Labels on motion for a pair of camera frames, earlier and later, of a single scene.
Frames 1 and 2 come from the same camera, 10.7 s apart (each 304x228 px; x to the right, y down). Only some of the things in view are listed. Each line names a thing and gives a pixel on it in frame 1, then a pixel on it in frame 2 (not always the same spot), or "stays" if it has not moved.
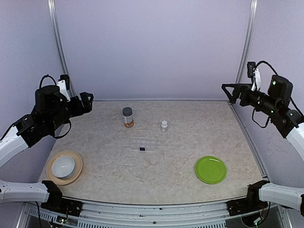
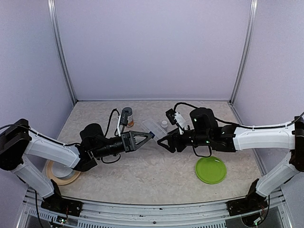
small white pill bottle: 164,126 stays
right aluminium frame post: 248,39 stays
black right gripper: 243,88 to 172,137
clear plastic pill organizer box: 143,144 to 150,125
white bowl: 64,166 stays
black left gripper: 79,110 to 131,134
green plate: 210,169 stays
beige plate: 60,181 stays
